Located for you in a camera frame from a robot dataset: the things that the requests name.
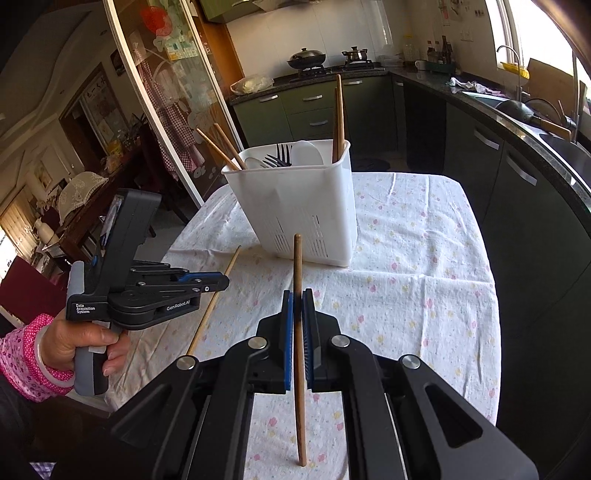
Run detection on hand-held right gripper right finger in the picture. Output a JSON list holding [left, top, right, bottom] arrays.
[[302, 289, 539, 480]]

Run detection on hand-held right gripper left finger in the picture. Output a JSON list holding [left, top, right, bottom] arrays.
[[108, 291, 295, 480]]

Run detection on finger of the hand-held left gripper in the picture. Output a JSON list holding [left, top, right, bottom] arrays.
[[174, 271, 230, 287], [177, 283, 229, 299]]

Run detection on brown wooden chopstick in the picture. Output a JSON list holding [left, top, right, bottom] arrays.
[[332, 88, 341, 164], [187, 246, 242, 357], [213, 123, 247, 169], [196, 128, 241, 171], [335, 74, 345, 160], [294, 234, 308, 467]]

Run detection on white plastic utensil holder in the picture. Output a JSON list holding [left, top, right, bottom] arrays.
[[222, 141, 357, 267]]

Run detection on white plastic spoon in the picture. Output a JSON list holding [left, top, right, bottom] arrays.
[[292, 140, 325, 166]]

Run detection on person's left forearm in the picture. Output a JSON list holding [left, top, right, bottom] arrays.
[[0, 313, 75, 403]]

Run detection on person's left hand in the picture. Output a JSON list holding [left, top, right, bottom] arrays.
[[39, 318, 131, 376]]

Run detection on white floral tablecloth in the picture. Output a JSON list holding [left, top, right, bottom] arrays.
[[106, 172, 503, 480]]

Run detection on lace covered furniture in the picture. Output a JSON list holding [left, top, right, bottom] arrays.
[[58, 172, 109, 213]]

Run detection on red checked apron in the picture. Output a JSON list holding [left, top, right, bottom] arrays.
[[136, 60, 199, 183]]

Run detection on printed sliding glass door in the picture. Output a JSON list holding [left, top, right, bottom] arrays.
[[104, 0, 245, 208]]

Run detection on white plastic bag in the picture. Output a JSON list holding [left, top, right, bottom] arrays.
[[230, 74, 274, 95]]

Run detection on black lidded wok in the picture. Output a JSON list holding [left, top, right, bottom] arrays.
[[287, 47, 327, 71]]

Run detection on green lower kitchen cabinets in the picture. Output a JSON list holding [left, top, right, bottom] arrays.
[[231, 74, 591, 287]]

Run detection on green kitchen cabinets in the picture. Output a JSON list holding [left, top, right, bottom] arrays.
[[198, 0, 278, 24], [231, 74, 591, 287]]

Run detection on gas stove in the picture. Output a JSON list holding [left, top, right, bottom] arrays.
[[288, 62, 386, 83]]

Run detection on green upper kitchen cabinets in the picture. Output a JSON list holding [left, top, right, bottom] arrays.
[[198, 0, 278, 24]]

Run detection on grey rag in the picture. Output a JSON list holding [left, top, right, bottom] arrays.
[[445, 77, 502, 97]]

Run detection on dark granite countertop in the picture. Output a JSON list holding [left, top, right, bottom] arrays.
[[228, 65, 591, 208]]

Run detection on group of condiment bottles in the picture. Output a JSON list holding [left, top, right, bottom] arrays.
[[427, 36, 455, 65]]

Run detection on steel kitchen sink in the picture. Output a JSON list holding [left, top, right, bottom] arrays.
[[462, 90, 591, 164]]

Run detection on small steel faucet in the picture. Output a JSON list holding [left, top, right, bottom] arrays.
[[497, 45, 532, 102]]

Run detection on wooden cutting board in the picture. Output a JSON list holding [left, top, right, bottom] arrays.
[[526, 58, 575, 109]]

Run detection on tall steel faucet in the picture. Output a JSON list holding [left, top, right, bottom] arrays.
[[573, 51, 589, 139]]

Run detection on kitchen window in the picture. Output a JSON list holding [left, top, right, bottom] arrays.
[[485, 0, 591, 121]]

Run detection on black wok with wooden handle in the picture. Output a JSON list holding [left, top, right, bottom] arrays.
[[496, 98, 573, 139]]

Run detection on wall poster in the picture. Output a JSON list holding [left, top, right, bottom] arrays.
[[438, 0, 481, 21]]

